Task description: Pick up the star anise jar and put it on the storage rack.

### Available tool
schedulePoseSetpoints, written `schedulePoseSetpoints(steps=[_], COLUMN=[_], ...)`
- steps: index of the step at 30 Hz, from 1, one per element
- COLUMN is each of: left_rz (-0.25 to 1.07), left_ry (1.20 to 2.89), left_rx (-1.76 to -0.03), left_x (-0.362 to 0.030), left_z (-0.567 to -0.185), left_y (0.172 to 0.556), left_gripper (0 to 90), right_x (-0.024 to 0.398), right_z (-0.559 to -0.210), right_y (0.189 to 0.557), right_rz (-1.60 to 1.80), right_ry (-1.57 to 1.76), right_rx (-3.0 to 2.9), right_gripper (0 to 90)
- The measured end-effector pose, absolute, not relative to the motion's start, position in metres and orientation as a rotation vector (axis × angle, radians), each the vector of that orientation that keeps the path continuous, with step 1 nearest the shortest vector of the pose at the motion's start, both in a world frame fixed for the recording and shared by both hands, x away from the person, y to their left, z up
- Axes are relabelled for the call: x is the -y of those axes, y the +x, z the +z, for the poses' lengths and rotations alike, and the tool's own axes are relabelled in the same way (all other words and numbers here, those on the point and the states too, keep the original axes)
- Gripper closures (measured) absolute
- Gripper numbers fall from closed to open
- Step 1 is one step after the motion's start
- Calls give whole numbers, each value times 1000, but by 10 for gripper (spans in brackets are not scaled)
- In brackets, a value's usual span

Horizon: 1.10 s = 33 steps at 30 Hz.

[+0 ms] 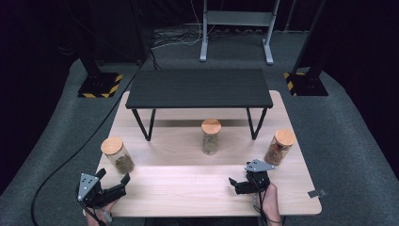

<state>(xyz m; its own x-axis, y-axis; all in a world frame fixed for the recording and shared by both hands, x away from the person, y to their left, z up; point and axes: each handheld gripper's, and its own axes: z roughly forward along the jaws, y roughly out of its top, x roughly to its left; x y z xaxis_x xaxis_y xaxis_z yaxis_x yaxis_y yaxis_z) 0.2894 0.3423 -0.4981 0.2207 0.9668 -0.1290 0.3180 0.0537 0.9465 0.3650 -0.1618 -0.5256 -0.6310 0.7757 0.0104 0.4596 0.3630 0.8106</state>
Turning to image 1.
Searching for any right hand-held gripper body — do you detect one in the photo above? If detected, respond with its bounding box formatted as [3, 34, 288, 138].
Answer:
[245, 158, 276, 195]

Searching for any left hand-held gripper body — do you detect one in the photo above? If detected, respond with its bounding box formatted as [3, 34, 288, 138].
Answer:
[76, 172, 127, 209]

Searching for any glass jar with dark brown filling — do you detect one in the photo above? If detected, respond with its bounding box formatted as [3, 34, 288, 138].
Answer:
[100, 136, 136, 174]

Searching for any glass jar with orange filling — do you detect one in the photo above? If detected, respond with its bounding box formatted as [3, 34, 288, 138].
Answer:
[263, 128, 297, 167]

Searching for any glass jar with tan filling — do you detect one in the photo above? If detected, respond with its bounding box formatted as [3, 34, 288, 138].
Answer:
[200, 118, 222, 156]

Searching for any black shelf with metal legs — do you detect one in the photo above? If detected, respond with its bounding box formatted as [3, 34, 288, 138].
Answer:
[125, 68, 274, 141]

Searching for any person's left hand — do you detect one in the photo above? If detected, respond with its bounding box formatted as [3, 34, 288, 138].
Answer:
[86, 200, 119, 226]

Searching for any person's right hand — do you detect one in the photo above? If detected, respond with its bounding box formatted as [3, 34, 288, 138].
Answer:
[255, 182, 283, 225]

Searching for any grey tape strip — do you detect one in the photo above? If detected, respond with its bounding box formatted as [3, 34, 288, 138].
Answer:
[307, 188, 327, 199]

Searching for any black stand with striped base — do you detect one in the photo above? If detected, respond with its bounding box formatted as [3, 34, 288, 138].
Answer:
[74, 31, 124, 99]
[283, 0, 329, 97]

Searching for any grey metal stand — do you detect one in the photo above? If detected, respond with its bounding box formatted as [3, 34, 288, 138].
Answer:
[199, 0, 281, 66]

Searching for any left hand-held gripper cable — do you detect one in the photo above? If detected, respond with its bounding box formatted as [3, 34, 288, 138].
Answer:
[78, 201, 107, 226]

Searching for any hand-held gripper cable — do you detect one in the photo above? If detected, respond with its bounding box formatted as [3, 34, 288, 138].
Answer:
[78, 201, 107, 226]
[252, 180, 283, 225]

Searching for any right hand-held gripper cable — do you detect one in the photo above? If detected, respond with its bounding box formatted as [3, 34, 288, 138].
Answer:
[252, 180, 283, 225]

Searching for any thick black floor cable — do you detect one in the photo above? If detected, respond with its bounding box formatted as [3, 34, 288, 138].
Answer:
[30, 46, 158, 226]

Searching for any cable bundle on floor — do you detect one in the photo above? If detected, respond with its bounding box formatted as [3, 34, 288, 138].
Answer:
[152, 0, 217, 50]

